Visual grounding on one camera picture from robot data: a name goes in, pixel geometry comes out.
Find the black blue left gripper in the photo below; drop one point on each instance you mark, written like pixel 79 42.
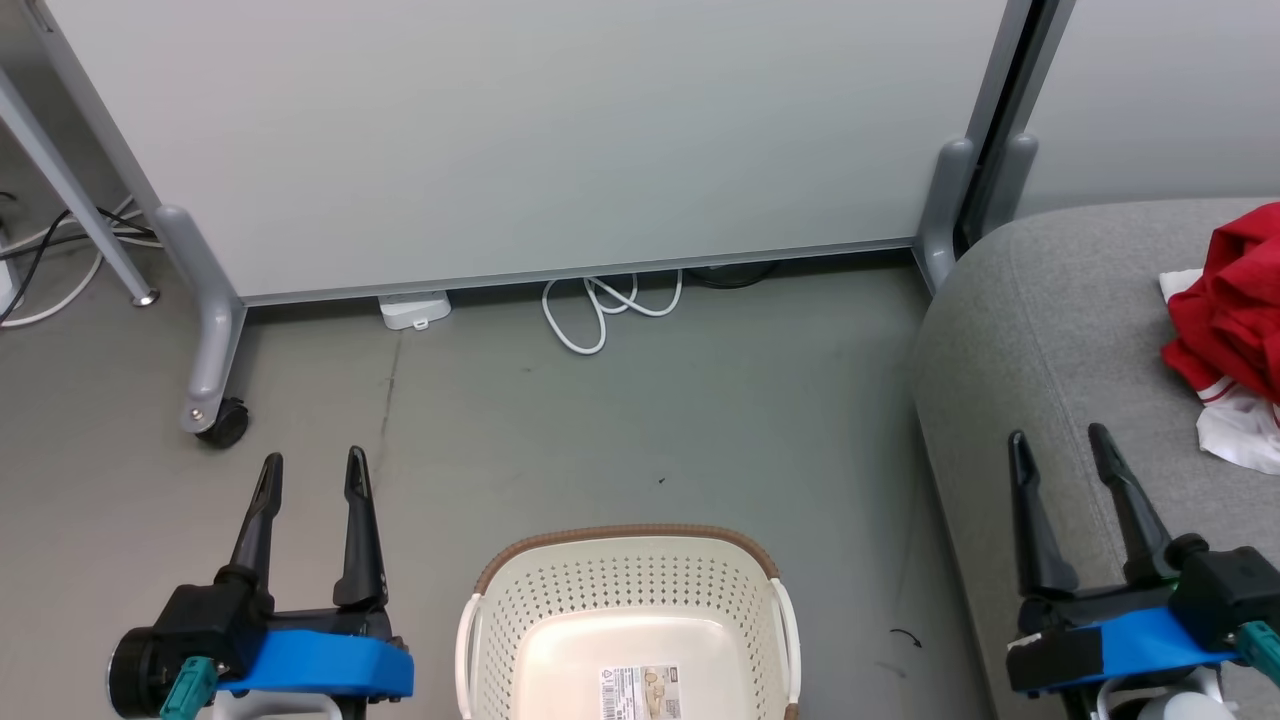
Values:
pixel 300 655

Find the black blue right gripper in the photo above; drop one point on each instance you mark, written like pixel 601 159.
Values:
pixel 1200 610

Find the red garment with white trim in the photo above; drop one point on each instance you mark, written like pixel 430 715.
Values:
pixel 1240 430

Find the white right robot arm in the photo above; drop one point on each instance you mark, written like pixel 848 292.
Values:
pixel 1165 700

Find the cream perforated laundry basket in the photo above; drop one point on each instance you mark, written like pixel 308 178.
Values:
pixel 625 590

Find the printed basket label sticker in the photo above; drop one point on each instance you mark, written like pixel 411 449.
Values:
pixel 640 692

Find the black caster wheel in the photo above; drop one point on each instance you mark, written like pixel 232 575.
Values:
pixel 228 425

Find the grey fabric sofa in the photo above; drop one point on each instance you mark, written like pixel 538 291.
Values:
pixel 1060 340

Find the grey partition foot with caster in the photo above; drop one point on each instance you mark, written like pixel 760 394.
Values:
pixel 215 320

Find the white power strip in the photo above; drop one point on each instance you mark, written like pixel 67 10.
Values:
pixel 415 308

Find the grey metal table leg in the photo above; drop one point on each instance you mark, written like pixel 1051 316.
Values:
pixel 70 180

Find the narrow white partition panel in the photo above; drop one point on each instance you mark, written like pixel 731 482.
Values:
pixel 1160 100

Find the wide white partition panel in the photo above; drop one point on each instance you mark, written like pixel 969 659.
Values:
pixel 550 130

